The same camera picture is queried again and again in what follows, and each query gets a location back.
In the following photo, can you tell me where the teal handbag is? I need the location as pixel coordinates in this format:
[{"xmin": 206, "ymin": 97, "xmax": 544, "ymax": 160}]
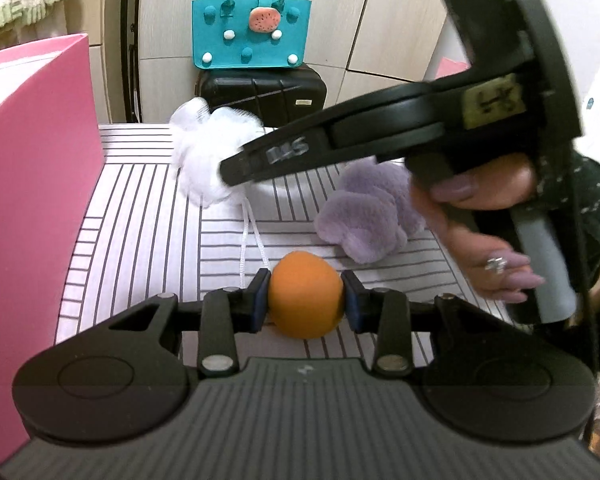
[{"xmin": 191, "ymin": 0, "xmax": 306, "ymax": 71}]

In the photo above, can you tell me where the person's right hand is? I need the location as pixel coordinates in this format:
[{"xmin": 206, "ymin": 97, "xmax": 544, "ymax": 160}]
[{"xmin": 409, "ymin": 152, "xmax": 547, "ymax": 304}]

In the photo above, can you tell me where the striped bed sheet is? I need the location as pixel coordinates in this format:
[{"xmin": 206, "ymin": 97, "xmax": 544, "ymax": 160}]
[{"xmin": 55, "ymin": 122, "xmax": 511, "ymax": 361}]

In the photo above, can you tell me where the pink box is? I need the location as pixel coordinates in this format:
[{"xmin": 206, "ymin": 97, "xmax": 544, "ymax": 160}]
[{"xmin": 0, "ymin": 33, "xmax": 106, "ymax": 466}]

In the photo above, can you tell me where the orange sponge ball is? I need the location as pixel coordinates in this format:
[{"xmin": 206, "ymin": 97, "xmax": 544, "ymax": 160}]
[{"xmin": 270, "ymin": 251, "xmax": 345, "ymax": 340}]

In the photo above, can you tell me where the white mesh bath pouf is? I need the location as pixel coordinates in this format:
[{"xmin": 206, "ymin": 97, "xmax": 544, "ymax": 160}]
[{"xmin": 169, "ymin": 97, "xmax": 282, "ymax": 291}]

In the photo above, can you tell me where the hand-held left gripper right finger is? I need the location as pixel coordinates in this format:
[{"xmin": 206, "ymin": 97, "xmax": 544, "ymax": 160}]
[{"xmin": 340, "ymin": 270, "xmax": 502, "ymax": 377}]

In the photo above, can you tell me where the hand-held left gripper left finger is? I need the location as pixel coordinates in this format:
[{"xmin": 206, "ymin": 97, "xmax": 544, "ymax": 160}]
[{"xmin": 107, "ymin": 267, "xmax": 272, "ymax": 379}]

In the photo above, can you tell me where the beige wardrobe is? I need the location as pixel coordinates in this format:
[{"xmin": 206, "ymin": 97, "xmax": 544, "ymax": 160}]
[{"xmin": 65, "ymin": 0, "xmax": 481, "ymax": 126}]

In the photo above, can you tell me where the black cable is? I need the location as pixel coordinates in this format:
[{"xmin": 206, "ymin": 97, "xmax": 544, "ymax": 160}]
[{"xmin": 582, "ymin": 255, "xmax": 600, "ymax": 373}]

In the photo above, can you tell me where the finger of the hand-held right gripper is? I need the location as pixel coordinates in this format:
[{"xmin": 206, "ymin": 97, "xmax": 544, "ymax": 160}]
[{"xmin": 219, "ymin": 104, "xmax": 342, "ymax": 187}]

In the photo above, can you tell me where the black suitcase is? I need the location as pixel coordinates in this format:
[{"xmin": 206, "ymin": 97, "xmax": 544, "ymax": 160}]
[{"xmin": 196, "ymin": 62, "xmax": 328, "ymax": 128}]

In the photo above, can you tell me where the purple plush toy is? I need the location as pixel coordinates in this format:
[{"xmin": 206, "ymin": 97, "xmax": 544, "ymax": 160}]
[{"xmin": 314, "ymin": 157, "xmax": 428, "ymax": 265}]

